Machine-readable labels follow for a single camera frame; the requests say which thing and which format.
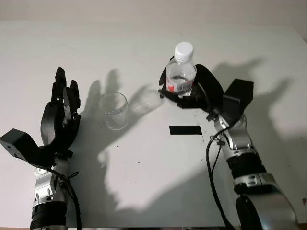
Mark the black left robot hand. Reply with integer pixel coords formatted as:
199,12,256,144
40,67,82,158

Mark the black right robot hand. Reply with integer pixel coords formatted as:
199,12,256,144
158,56,224,114

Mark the clear water bottle white cap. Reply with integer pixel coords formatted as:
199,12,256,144
165,42,198,98

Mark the clear plastic cup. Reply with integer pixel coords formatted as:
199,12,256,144
99,92,129,131

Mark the black tape rectangle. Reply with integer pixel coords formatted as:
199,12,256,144
169,125,202,136

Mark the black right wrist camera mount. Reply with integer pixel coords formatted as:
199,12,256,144
222,78,255,126

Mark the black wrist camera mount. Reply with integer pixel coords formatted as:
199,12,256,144
0,128,55,169
222,78,255,126

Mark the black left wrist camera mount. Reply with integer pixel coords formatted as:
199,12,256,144
0,128,55,169

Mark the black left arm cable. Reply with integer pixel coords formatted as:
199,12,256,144
43,166,83,230

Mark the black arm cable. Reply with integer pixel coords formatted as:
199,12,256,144
43,166,83,230
206,119,237,230

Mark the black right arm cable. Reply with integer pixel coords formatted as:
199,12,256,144
206,119,237,230

